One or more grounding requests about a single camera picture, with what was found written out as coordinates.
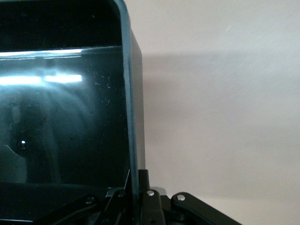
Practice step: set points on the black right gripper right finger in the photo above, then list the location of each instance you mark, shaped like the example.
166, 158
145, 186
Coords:
152, 211

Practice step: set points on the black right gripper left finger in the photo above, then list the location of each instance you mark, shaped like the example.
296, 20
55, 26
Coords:
117, 211

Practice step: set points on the black plastic box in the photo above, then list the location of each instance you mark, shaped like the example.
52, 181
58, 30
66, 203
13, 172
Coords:
70, 117

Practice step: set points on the table cover cloth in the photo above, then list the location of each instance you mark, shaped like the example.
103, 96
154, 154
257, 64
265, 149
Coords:
222, 93

